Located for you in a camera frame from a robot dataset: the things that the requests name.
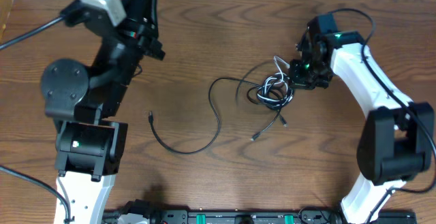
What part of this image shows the black usb cable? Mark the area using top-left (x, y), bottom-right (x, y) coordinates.
top-left (148, 76), bottom-right (260, 155)
top-left (234, 60), bottom-right (296, 142)

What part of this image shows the white usb cable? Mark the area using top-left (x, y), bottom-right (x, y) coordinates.
top-left (255, 55), bottom-right (294, 106)

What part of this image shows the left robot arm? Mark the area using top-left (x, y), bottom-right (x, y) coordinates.
top-left (40, 0), bottom-right (165, 223)

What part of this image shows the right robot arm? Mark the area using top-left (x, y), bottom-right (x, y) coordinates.
top-left (288, 12), bottom-right (435, 223)

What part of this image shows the wooden board at edge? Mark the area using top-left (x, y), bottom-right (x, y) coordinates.
top-left (0, 0), bottom-right (14, 38)

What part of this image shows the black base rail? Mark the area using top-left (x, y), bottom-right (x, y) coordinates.
top-left (102, 199), bottom-right (417, 224)

